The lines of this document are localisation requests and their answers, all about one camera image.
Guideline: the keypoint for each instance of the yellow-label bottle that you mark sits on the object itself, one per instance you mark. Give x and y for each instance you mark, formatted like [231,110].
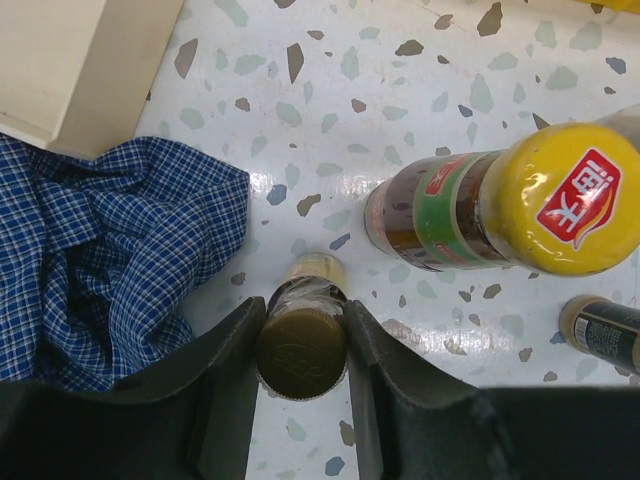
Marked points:
[301,351]

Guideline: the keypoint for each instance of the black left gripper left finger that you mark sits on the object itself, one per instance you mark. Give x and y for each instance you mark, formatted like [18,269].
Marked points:
[187,416]

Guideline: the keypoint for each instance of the green-label sauce bottle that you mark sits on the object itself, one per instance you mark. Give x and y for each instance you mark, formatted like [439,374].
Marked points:
[563,201]

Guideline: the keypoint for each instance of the blue checkered cloth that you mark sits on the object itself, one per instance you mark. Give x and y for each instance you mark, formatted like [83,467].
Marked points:
[97,256]

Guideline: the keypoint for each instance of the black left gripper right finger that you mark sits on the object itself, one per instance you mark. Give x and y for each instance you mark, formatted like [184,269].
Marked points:
[414,421]

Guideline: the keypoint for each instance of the yellow plastic bin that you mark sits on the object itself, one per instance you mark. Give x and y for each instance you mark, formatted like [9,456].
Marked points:
[631,6]

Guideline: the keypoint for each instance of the cream divided organizer tray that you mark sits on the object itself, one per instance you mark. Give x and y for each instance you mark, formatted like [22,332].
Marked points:
[75,74]

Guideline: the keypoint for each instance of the dark spice jar, black lid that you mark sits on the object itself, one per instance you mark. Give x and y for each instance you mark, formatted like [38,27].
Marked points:
[599,327]

